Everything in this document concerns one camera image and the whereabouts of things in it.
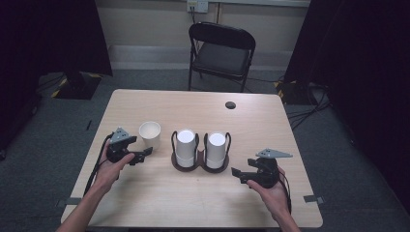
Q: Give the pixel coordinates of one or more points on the person's right hand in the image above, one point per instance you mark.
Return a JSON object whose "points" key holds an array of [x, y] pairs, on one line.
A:
{"points": [[274, 196]]}

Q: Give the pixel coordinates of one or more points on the black curtain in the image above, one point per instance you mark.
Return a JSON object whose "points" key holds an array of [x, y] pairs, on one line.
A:
{"points": [[38, 48], [364, 80]]}

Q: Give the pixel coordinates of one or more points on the black folding chair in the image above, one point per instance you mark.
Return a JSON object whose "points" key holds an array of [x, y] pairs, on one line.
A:
{"points": [[222, 58]]}

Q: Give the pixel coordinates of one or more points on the single white paper cup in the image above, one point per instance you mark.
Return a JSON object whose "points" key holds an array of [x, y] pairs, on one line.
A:
{"points": [[150, 133]]}

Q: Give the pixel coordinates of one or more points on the white wall socket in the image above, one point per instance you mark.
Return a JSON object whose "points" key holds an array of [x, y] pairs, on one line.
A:
{"points": [[197, 5]]}

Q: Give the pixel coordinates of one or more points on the black stand base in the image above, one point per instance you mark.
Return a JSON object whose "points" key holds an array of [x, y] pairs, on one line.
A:
{"points": [[291, 93], [79, 87]]}

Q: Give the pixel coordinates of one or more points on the grey tape strip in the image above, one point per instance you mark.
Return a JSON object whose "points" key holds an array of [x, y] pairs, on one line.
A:
{"points": [[313, 199], [67, 202]]}

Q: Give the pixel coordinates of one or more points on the person's left hand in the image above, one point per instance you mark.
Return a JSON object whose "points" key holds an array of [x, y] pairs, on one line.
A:
{"points": [[109, 174]]}

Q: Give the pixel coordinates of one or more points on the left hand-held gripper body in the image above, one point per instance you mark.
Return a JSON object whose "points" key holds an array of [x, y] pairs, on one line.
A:
{"points": [[121, 151]]}

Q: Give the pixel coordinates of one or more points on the dark double cup holder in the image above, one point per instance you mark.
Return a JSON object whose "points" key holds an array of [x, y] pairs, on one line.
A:
{"points": [[200, 162]]}

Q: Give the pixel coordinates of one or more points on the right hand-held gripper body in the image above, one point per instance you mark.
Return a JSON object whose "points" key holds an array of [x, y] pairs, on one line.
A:
{"points": [[266, 172]]}

